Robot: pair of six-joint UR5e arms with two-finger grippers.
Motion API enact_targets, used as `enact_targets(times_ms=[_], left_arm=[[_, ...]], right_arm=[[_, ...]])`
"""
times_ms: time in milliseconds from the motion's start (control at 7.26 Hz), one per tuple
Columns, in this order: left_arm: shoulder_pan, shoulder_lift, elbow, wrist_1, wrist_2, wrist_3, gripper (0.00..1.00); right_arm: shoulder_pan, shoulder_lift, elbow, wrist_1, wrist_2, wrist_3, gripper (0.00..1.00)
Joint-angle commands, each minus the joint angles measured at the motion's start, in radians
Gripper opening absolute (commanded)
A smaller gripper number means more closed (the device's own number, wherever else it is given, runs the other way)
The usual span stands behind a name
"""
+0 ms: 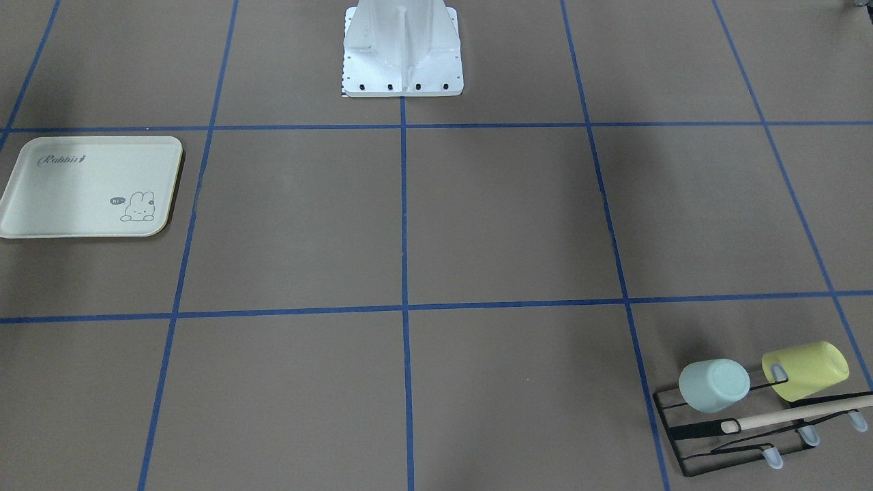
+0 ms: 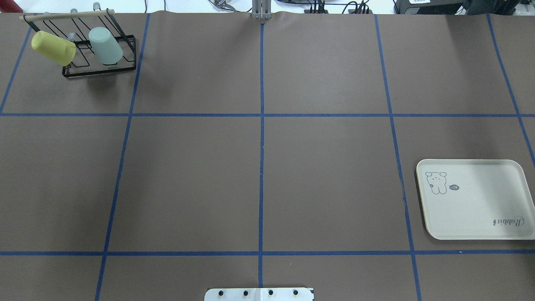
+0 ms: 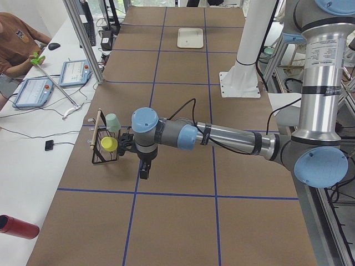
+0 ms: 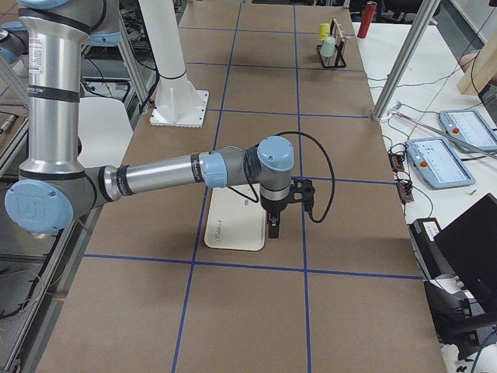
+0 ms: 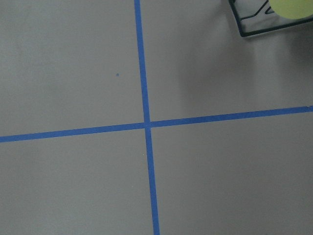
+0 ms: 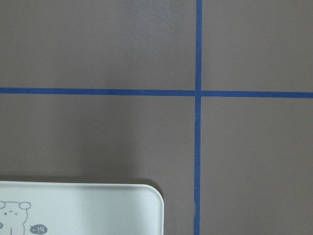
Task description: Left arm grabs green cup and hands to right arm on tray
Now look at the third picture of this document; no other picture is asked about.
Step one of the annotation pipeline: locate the green handled reacher stick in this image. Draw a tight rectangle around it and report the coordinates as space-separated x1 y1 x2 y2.
30 52 81 110

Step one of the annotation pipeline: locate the aluminium frame post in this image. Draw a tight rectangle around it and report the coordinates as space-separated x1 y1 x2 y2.
63 0 104 85

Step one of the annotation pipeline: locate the pale green plastic cup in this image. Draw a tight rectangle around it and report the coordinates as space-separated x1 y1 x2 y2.
105 113 121 133

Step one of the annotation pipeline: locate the person in brown shirt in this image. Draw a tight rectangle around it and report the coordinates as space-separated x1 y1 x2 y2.
0 12 53 79

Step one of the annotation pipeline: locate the cream rabbit print tray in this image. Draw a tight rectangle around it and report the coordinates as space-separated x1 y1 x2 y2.
177 28 204 49

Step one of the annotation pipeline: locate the far blue teach pendant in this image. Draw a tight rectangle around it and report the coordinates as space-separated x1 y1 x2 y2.
59 60 92 87

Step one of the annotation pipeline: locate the small black square device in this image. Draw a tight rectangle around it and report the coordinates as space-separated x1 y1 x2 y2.
44 140 54 151

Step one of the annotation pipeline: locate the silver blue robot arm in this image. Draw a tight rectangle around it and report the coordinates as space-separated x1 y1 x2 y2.
118 1 354 188

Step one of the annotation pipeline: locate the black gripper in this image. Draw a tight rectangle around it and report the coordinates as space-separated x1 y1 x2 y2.
118 133 136 156

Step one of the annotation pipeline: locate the near blue teach pendant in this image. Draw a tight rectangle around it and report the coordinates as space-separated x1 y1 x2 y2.
12 78 53 109

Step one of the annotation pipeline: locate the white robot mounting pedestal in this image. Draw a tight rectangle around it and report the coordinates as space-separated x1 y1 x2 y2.
219 0 278 98

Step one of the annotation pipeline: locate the yellow plastic cup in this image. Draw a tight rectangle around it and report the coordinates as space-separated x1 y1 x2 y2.
100 137 118 152

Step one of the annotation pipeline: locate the black power adapter box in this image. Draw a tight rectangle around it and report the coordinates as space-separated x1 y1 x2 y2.
100 30 113 51

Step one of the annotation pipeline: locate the black wire cup rack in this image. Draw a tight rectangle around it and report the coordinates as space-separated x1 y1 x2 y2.
89 108 122 165

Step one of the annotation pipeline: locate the red cylindrical bottle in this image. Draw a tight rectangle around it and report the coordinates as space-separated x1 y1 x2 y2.
1 214 40 239

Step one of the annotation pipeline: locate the blue teach pendant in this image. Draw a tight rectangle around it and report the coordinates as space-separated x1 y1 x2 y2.
12 78 53 109
59 60 92 87

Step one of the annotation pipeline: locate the black keyboard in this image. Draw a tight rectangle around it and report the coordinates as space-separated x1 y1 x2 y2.
83 22 97 46

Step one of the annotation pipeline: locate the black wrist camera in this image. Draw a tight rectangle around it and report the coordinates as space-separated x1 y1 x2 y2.
139 160 151 180

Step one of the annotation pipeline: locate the black computer mouse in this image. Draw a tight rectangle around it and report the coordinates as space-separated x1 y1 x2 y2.
48 43 60 50

